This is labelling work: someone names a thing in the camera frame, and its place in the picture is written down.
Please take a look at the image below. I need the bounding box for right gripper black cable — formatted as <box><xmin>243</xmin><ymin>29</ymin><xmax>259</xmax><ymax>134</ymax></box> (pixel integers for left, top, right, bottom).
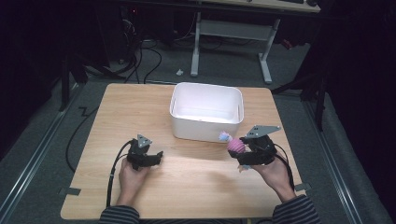
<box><xmin>273</xmin><ymin>143</ymin><xmax>296</xmax><ymax>192</ymax></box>

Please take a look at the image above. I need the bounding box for person's right hand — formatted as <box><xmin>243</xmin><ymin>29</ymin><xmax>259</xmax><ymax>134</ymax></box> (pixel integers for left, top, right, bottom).
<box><xmin>249</xmin><ymin>154</ymin><xmax>296</xmax><ymax>202</ymax></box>

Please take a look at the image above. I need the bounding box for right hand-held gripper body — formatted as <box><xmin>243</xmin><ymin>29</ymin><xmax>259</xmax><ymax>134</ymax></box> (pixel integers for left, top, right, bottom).
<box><xmin>240</xmin><ymin>124</ymin><xmax>282</xmax><ymax>166</ymax></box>

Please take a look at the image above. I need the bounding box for grey tape piece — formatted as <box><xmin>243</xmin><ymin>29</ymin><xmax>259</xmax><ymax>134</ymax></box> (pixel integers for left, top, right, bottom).
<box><xmin>293</xmin><ymin>182</ymin><xmax>313</xmax><ymax>192</ymax></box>
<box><xmin>57</xmin><ymin>186</ymin><xmax>82</xmax><ymax>197</ymax></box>

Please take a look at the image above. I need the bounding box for bundle of black cables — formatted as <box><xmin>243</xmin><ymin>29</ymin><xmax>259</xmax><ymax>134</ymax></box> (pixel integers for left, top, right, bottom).
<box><xmin>120</xmin><ymin>18</ymin><xmax>163</xmax><ymax>85</ymax></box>

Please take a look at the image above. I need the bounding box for white metal desk frame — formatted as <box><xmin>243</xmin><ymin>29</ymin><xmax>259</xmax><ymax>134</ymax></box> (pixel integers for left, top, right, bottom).
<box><xmin>190</xmin><ymin>11</ymin><xmax>282</xmax><ymax>85</ymax></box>

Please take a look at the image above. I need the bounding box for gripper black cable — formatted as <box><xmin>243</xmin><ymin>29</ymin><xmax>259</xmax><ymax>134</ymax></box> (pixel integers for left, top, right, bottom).
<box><xmin>106</xmin><ymin>139</ymin><xmax>135</xmax><ymax>209</ymax></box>
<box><xmin>273</xmin><ymin>143</ymin><xmax>296</xmax><ymax>192</ymax></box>

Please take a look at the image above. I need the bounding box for black floor cable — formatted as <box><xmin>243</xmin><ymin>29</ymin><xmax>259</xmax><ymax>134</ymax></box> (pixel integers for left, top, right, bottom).
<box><xmin>65</xmin><ymin>105</ymin><xmax>100</xmax><ymax>174</ymax></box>

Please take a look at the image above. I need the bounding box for white plastic bin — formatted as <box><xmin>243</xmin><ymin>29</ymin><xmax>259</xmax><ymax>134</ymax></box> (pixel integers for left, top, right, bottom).
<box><xmin>169</xmin><ymin>81</ymin><xmax>245</xmax><ymax>144</ymax></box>

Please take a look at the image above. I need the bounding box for black metal stand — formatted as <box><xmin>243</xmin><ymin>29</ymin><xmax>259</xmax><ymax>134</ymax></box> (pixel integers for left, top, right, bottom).
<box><xmin>58</xmin><ymin>54</ymin><xmax>125</xmax><ymax>112</ymax></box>
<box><xmin>270</xmin><ymin>59</ymin><xmax>330</xmax><ymax>133</ymax></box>

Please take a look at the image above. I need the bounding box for person's left hand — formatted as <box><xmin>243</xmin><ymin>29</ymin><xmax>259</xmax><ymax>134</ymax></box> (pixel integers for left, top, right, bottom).
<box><xmin>118</xmin><ymin>158</ymin><xmax>151</xmax><ymax>200</ymax></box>

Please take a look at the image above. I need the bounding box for pink and blue doll toy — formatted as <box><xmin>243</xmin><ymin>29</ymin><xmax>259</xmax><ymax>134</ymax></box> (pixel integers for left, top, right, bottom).
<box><xmin>218</xmin><ymin>130</ymin><xmax>254</xmax><ymax>172</ymax></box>

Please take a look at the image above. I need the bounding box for metal floor rail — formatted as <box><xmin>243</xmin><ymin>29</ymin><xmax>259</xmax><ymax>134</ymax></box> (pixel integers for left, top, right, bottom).
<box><xmin>0</xmin><ymin>83</ymin><xmax>82</xmax><ymax>218</ymax></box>
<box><xmin>302</xmin><ymin>100</ymin><xmax>364</xmax><ymax>224</ymax></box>

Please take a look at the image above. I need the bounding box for black computer tower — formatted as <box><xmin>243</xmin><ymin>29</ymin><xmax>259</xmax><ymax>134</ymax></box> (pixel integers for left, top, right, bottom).
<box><xmin>95</xmin><ymin>5</ymin><xmax>139</xmax><ymax>63</ymax></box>

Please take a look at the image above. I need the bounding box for wooden desk top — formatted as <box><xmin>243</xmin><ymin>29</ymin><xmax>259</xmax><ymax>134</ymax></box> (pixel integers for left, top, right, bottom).
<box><xmin>199</xmin><ymin>0</ymin><xmax>321</xmax><ymax>14</ymax></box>

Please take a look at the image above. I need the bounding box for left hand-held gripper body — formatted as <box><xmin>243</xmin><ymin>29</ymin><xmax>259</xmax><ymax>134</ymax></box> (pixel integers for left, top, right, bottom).
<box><xmin>126</xmin><ymin>133</ymin><xmax>157</xmax><ymax>172</ymax></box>

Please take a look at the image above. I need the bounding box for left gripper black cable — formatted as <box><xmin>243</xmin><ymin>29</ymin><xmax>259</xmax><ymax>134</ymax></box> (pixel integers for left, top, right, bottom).
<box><xmin>106</xmin><ymin>139</ymin><xmax>135</xmax><ymax>209</ymax></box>

